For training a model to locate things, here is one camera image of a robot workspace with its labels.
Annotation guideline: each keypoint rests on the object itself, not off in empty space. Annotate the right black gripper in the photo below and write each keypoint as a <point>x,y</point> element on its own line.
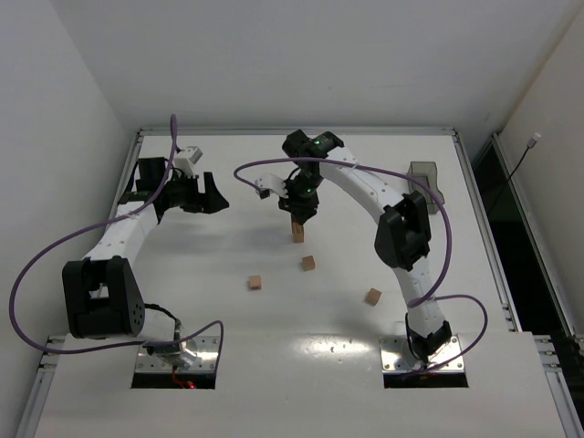
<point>300,209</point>

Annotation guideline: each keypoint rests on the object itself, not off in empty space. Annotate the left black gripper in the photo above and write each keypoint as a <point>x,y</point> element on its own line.
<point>201,193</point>

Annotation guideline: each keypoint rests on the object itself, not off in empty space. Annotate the dark long wood block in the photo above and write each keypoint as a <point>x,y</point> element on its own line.
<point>297,228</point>

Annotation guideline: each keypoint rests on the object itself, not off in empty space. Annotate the light wood cube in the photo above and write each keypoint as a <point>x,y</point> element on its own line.
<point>373,297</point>
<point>308,263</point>
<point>255,282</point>
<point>297,239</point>

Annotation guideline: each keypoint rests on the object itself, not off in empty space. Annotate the grey transparent plastic bin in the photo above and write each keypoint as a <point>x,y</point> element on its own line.
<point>425,181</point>

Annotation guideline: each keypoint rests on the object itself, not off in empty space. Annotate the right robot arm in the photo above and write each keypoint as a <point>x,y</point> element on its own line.
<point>403,227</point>

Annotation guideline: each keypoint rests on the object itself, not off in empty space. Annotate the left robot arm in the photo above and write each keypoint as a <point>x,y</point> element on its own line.
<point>103,299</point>

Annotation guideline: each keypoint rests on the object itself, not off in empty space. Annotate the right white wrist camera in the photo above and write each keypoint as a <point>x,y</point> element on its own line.
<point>269,183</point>

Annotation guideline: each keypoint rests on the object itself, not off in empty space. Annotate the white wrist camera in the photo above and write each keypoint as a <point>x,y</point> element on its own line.
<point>186,159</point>
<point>269,183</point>

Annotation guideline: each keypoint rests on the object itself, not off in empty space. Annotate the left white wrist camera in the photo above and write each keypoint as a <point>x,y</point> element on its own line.
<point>186,159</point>

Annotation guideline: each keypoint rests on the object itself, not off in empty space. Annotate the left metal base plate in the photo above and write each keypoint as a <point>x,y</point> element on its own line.
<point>197,355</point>

